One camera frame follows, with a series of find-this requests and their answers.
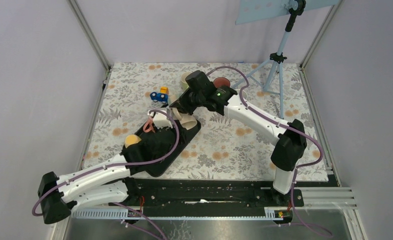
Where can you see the yellow mug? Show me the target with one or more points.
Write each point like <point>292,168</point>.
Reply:
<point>131,139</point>

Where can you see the blue yellow toy truck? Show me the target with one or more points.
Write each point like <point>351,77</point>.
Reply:
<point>161,96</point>

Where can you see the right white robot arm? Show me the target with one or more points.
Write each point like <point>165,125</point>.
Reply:
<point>286,137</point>

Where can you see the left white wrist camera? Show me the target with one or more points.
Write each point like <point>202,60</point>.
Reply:
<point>159,119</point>

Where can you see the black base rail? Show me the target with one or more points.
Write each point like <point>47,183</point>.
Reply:
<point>207,198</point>

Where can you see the cream floral mug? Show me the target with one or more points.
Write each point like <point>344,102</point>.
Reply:
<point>186,121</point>

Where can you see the floral tablecloth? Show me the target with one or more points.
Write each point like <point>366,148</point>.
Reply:
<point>224,149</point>

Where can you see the black plastic tray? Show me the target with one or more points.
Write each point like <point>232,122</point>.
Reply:
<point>144,152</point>

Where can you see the salmon textured square mug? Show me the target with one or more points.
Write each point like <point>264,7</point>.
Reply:
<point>243,94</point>

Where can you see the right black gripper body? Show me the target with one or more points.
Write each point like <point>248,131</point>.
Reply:
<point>196,100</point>

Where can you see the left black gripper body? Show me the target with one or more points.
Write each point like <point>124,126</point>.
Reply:
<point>183,139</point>

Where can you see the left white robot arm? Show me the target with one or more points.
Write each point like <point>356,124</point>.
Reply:
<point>110,181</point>

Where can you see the plain pink mug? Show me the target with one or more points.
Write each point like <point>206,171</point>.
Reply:
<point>148,126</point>

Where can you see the light green mug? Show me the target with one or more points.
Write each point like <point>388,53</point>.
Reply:
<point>183,82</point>

